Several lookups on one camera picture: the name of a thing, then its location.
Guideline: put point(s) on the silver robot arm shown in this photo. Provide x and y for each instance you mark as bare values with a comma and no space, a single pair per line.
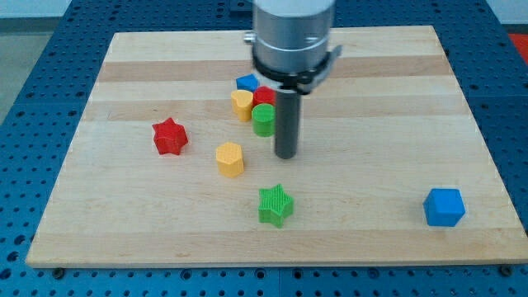
290,43

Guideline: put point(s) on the green star block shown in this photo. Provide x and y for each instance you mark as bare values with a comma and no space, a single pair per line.
275,205

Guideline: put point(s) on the red star block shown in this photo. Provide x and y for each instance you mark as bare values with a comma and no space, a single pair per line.
169,137

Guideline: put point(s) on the green cylinder block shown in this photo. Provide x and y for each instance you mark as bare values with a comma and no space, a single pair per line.
263,120

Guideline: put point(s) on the yellow hexagon block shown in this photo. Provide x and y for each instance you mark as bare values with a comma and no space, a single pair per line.
229,158

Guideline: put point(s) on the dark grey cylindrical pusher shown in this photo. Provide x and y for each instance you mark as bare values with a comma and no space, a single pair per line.
287,118

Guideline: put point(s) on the yellow heart block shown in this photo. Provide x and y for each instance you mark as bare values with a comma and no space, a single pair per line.
242,104

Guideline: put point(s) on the red cylinder block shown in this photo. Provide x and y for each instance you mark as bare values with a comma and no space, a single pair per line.
264,95

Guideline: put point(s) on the small blue block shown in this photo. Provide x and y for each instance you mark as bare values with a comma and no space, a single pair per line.
248,83

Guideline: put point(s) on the wooden board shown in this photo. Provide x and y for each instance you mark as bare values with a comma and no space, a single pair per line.
389,124

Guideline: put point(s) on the blue cube block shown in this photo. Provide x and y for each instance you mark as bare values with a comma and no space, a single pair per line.
444,207

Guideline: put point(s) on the blue perforated table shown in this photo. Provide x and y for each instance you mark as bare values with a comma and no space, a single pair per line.
40,125

